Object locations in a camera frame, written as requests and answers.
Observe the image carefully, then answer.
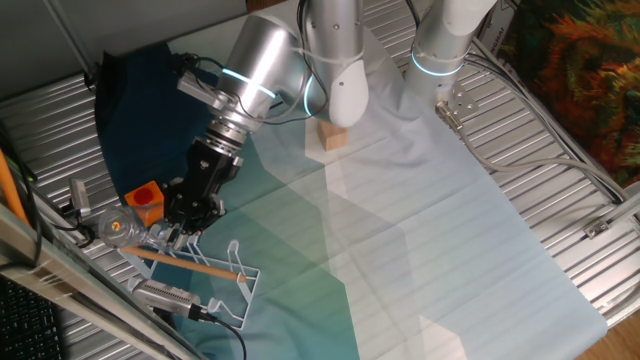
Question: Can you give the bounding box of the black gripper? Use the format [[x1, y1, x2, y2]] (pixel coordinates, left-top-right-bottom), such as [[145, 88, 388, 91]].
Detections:
[[162, 139, 245, 236]]

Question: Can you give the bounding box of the clear glass mug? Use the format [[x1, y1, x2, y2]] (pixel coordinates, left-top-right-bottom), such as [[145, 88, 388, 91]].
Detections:
[[98, 206, 190, 251]]

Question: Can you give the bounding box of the wooden rack rod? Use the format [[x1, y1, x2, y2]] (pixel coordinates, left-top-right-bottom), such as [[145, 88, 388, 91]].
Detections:
[[119, 246, 248, 284]]

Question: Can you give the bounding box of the orange emergency stop button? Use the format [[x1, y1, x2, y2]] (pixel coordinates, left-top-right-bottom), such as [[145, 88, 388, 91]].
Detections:
[[123, 180, 166, 229]]

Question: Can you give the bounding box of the wooden cube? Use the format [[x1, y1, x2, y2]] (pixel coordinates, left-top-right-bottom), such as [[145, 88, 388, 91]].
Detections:
[[317, 121, 350, 152]]

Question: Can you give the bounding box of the orange pole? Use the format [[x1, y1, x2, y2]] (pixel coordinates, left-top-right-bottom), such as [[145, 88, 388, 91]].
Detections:
[[0, 149, 29, 226]]

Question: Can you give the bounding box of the black keyboard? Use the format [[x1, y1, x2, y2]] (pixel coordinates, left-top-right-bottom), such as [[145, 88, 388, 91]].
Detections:
[[0, 277, 64, 360]]

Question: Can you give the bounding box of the blue green white tablecloth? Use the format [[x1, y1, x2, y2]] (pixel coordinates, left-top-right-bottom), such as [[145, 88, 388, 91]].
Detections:
[[94, 0, 609, 360]]

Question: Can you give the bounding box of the metal base mounting plate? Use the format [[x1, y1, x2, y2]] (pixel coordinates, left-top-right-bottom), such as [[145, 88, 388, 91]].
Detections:
[[439, 82, 479, 114]]

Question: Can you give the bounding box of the cardboard box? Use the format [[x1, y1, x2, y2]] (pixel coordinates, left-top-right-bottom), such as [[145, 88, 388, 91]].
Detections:
[[477, 0, 517, 59]]

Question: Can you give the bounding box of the colourful patterned cloth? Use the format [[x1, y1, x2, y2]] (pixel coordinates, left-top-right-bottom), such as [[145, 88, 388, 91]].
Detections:
[[499, 0, 640, 189]]

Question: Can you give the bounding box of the silver finned camera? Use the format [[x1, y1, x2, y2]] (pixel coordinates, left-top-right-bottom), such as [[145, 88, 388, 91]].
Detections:
[[132, 279, 219, 324]]

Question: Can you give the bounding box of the white wire cup rack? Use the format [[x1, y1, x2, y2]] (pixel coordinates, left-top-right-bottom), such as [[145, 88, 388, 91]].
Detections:
[[127, 238, 261, 331]]

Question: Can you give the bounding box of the black camera cable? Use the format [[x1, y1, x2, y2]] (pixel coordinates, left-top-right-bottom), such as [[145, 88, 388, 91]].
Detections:
[[199, 309, 249, 360]]

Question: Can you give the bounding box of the aluminium frame bar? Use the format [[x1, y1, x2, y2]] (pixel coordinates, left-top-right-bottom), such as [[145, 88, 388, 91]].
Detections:
[[0, 202, 206, 360]]

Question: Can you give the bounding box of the robot base cable bundle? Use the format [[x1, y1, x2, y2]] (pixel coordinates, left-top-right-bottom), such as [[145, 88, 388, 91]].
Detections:
[[462, 37, 629, 204]]

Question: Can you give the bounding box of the small metal bracket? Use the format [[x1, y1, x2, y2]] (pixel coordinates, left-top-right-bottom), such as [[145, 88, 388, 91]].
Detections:
[[583, 218, 610, 240]]

